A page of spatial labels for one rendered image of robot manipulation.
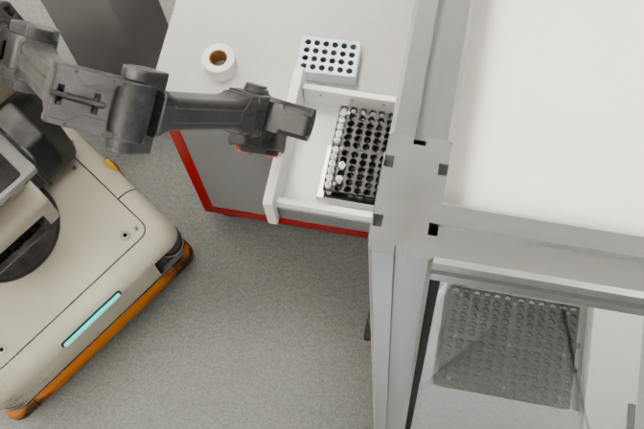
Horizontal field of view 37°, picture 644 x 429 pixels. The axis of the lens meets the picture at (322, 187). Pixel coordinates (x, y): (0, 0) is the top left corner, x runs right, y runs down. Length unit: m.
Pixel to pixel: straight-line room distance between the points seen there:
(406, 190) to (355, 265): 2.08
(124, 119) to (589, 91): 0.70
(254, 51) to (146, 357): 0.97
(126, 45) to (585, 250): 2.08
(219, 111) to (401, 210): 0.85
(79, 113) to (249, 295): 1.51
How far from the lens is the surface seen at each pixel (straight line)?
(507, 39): 0.68
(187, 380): 2.64
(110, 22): 2.51
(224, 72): 2.03
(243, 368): 2.62
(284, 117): 1.62
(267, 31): 2.11
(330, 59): 2.02
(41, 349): 2.46
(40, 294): 2.50
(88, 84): 1.23
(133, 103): 1.22
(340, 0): 2.14
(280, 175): 1.79
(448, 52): 0.64
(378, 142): 1.85
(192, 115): 1.35
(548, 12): 0.69
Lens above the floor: 2.54
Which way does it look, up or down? 67 degrees down
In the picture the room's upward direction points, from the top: 8 degrees counter-clockwise
